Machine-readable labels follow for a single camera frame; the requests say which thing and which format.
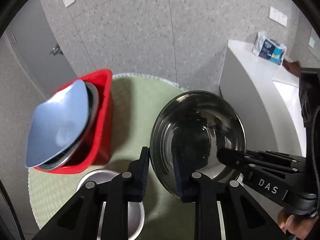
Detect metal door handle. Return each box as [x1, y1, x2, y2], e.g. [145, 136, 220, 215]
[49, 43, 64, 56]

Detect red plastic basin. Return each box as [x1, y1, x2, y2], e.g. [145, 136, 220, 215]
[49, 69, 113, 174]

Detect black coiled cable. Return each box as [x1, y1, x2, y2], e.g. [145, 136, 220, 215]
[298, 67, 320, 196]

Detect large stainless steel bowl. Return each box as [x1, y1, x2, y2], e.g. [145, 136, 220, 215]
[150, 90, 246, 197]

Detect green round table mat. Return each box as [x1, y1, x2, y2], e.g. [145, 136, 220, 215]
[28, 74, 194, 239]

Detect white double wall socket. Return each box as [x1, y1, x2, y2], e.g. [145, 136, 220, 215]
[269, 7, 288, 27]

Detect grey door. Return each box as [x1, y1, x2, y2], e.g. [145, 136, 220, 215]
[5, 0, 77, 97]

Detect blue white tissue pack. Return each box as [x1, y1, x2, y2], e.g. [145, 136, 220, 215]
[252, 31, 287, 65]

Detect white sink counter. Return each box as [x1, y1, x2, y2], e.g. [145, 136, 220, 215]
[218, 39, 307, 210]

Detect blue plate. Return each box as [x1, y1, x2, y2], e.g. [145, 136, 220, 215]
[24, 80, 88, 168]

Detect brown cloth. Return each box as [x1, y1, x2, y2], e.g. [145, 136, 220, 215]
[283, 60, 301, 77]

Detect small stainless steel bowl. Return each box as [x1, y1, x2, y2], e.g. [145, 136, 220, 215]
[75, 169, 145, 240]

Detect white wall light switch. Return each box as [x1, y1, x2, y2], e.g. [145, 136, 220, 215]
[62, 0, 75, 8]

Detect steel plate in basin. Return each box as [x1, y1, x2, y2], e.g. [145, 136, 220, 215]
[39, 81, 99, 171]

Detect person's right hand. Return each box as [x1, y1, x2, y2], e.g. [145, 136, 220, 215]
[277, 209, 319, 239]

